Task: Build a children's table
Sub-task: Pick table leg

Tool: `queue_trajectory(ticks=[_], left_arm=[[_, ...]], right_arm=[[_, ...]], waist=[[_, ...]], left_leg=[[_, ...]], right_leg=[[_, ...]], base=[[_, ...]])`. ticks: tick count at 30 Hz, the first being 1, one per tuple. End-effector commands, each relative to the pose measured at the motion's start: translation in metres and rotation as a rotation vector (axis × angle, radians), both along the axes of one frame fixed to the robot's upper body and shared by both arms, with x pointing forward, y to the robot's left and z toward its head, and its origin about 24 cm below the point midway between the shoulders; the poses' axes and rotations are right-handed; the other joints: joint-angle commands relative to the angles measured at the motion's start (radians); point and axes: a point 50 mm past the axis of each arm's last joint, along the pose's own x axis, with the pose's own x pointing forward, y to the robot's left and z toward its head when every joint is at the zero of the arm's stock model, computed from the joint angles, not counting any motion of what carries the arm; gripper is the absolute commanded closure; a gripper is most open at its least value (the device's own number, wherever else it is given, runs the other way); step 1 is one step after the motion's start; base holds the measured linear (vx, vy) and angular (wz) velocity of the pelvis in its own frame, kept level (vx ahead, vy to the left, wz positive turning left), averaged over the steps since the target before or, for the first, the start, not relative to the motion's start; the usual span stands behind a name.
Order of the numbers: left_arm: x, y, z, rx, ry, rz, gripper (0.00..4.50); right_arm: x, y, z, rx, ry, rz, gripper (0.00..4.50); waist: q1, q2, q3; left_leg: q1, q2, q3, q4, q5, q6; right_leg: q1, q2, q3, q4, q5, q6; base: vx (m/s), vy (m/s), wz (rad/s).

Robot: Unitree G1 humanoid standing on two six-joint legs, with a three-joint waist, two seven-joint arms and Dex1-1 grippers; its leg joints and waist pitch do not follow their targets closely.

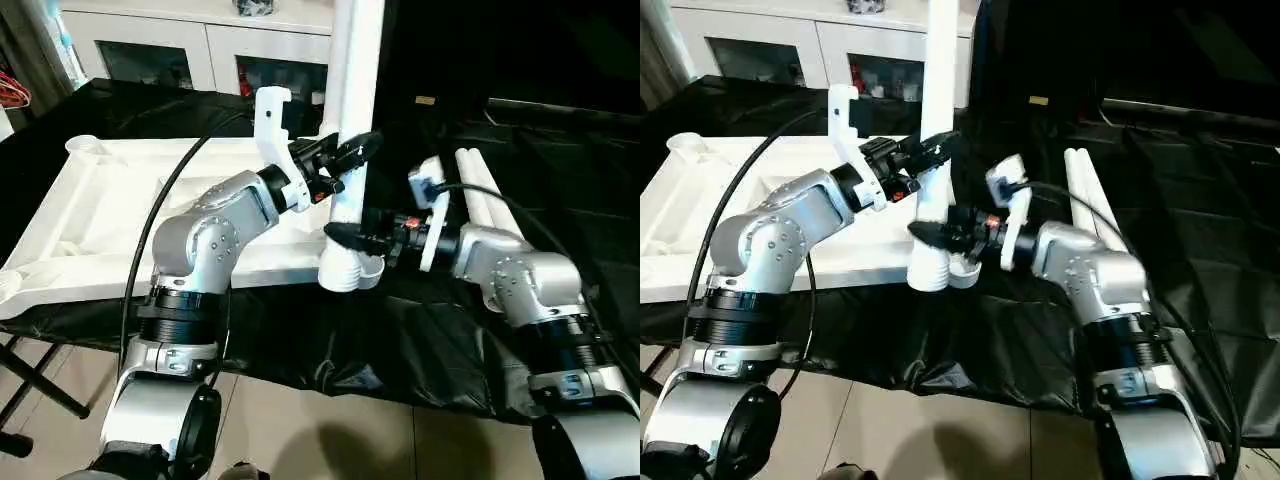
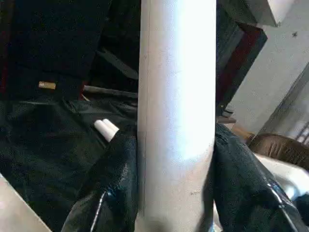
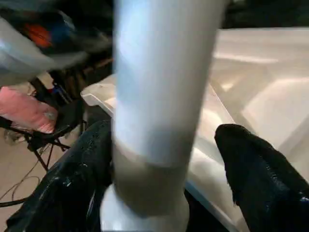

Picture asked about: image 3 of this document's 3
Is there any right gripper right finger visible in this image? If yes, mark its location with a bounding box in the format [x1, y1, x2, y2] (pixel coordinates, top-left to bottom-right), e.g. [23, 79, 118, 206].
[214, 123, 309, 232]

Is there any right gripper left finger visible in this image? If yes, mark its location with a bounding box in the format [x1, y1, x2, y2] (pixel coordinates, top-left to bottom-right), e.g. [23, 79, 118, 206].
[4, 119, 114, 232]

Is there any white plastic table leg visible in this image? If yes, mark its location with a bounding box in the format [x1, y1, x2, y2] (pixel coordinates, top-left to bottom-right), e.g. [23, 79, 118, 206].
[100, 0, 230, 232]

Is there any pink cloth bundle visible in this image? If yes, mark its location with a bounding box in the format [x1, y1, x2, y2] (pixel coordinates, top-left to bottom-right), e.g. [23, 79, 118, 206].
[0, 86, 59, 134]

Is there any thin floor cable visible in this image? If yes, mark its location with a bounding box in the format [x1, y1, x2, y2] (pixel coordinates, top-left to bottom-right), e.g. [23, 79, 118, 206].
[0, 154, 50, 208]

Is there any black metal stand frame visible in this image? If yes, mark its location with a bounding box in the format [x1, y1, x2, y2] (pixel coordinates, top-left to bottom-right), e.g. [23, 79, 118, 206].
[0, 96, 89, 171]

